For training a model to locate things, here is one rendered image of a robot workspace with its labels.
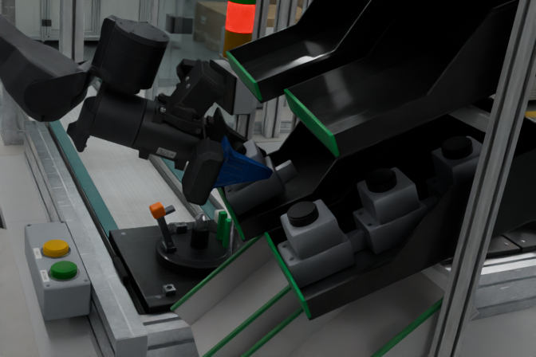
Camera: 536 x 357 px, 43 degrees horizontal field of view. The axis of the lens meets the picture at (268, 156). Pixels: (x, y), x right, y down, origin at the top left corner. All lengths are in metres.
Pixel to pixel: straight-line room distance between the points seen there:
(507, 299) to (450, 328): 0.71
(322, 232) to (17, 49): 0.36
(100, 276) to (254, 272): 0.28
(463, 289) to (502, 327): 0.71
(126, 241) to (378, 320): 0.54
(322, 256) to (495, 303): 0.74
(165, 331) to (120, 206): 0.48
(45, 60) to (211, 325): 0.40
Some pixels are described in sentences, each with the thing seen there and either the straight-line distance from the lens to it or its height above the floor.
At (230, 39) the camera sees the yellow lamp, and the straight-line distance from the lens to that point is 1.22.
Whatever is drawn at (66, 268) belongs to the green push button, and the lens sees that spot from 1.11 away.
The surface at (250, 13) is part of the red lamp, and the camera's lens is 1.22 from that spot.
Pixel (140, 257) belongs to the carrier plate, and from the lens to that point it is 1.14.
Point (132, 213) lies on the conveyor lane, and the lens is 1.39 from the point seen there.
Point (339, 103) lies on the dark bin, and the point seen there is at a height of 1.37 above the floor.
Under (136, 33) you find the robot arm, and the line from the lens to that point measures 0.70.
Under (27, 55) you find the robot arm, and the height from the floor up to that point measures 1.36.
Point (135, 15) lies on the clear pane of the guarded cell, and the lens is 2.38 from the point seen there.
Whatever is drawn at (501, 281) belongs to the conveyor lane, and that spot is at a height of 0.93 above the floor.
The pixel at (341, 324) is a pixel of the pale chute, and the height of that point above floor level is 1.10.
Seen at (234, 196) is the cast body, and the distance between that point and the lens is 0.78.
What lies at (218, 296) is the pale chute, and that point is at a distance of 0.93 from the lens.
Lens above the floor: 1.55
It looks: 21 degrees down
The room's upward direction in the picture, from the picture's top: 8 degrees clockwise
